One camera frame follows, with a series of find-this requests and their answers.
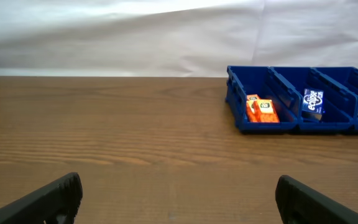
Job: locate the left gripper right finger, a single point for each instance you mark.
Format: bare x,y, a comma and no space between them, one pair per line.
303,202

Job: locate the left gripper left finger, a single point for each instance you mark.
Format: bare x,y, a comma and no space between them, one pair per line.
54,199

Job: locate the blue candy pack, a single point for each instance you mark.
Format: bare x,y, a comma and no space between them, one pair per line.
313,101

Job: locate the orange candy box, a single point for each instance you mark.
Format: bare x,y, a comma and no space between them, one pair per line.
250,112
267,113

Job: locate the blue tray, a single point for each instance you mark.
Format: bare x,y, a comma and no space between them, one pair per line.
291,126

